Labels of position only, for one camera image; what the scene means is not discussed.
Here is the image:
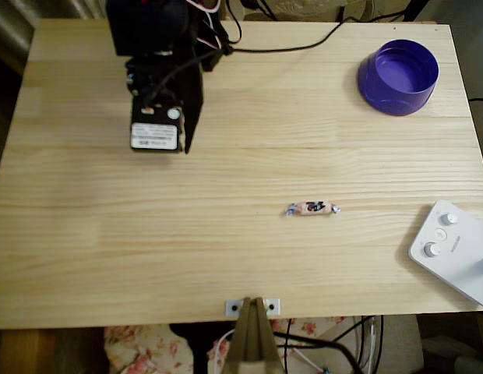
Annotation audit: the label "pleated curtain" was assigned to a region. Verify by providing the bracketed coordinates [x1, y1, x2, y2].
[0, 0, 36, 75]

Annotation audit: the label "pink candy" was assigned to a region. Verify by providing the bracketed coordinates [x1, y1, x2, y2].
[283, 199, 342, 217]

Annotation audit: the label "white red servo wires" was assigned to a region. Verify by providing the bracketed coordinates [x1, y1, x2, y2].
[186, 0, 223, 51]

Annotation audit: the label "short white cable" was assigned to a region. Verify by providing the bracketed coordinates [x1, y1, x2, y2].
[290, 345, 324, 373]

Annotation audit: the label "looped black cable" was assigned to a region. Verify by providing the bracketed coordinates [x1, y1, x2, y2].
[225, 0, 242, 44]

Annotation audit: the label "long black power cable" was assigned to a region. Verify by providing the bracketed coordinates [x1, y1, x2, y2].
[224, 9, 412, 55]

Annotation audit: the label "thick black cable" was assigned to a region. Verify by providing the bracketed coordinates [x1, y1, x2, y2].
[273, 330, 365, 374]

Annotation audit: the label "curved white cable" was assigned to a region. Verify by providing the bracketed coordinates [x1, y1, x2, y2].
[206, 329, 237, 362]

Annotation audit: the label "white control box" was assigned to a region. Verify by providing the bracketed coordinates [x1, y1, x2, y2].
[407, 199, 483, 312]

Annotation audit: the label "purple plastic bowl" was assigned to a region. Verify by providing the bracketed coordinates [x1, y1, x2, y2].
[357, 38, 440, 118]

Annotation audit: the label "straight white cable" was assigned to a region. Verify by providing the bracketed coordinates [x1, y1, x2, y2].
[356, 316, 385, 374]

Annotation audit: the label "black gripper servo cable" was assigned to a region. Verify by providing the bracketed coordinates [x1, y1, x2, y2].
[146, 49, 223, 112]

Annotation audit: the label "floral pink cushion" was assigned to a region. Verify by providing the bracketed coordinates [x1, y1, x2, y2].
[104, 316, 358, 374]

